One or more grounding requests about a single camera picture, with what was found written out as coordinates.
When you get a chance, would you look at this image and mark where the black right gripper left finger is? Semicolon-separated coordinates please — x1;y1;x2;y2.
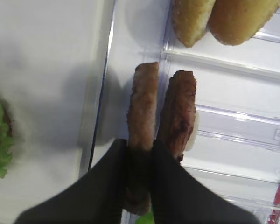
15;139;126;224

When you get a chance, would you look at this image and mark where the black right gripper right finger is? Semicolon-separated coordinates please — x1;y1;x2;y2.
151;140;259;224

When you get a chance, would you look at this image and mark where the brown meat patty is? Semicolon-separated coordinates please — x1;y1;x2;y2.
157;70;196;162
124;62;159;216

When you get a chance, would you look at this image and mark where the green lettuce leaf in rack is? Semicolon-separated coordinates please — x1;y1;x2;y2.
135;209;155;224

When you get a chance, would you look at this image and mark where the bread bun slice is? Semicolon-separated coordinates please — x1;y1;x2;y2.
172;0;215;48
208;0;280;46

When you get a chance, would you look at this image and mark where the clear acrylic food rack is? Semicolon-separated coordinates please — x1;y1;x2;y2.
90;0;280;224

